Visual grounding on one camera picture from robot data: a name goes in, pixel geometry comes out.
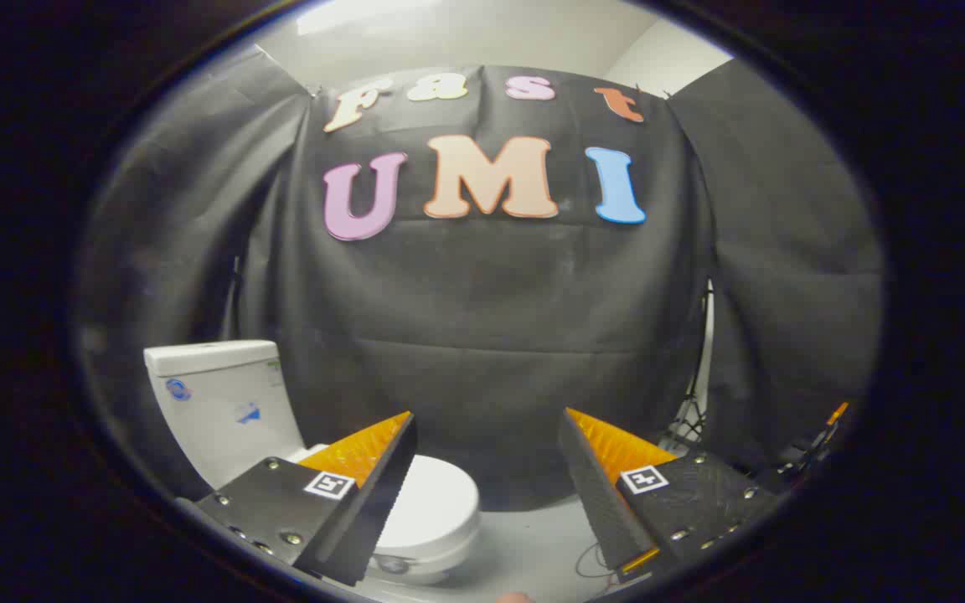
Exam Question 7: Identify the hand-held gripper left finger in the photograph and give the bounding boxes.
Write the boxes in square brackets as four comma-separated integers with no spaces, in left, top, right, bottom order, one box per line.
[195,410,418,587]

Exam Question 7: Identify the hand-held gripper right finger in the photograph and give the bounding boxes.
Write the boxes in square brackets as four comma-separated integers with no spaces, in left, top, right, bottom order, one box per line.
[558,408,777,585]

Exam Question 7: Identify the white toilet bowl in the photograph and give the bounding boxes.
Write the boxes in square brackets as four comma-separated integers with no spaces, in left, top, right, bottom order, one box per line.
[365,540,475,585]

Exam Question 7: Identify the black light stand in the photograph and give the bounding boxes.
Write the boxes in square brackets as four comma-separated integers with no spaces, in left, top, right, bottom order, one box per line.
[658,281,715,453]

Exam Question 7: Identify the black backdrop cloth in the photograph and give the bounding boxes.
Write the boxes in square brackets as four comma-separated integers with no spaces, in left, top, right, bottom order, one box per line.
[76,50,885,512]

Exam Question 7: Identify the dark equipment with orange tip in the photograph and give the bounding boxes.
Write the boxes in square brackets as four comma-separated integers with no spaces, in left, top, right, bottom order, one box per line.
[776,402,852,495]

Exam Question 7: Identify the thin black floor cable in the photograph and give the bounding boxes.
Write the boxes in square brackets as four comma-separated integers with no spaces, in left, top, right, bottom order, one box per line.
[575,543,619,580]

